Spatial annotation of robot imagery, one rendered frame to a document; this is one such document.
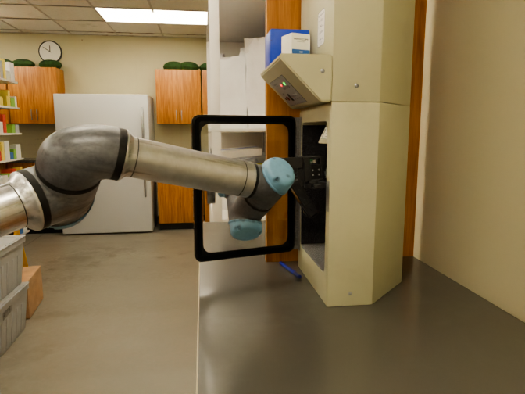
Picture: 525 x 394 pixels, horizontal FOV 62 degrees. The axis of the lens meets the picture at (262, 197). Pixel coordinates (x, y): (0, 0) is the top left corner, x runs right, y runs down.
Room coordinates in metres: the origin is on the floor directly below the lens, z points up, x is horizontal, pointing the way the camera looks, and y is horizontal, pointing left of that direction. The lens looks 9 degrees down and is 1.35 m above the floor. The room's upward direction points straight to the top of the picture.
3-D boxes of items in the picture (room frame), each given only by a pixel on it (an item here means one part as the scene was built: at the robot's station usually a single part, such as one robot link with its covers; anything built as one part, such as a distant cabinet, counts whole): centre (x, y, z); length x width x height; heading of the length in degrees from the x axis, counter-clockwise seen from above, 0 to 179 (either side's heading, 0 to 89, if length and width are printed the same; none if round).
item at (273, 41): (1.20, -0.06, 1.56); 0.10 x 0.10 x 0.09; 8
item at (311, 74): (1.12, -0.07, 1.46); 0.32 x 0.11 x 0.10; 8
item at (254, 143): (1.22, 0.05, 1.19); 0.30 x 0.01 x 0.40; 113
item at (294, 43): (1.08, -0.08, 1.54); 0.05 x 0.05 x 0.06; 25
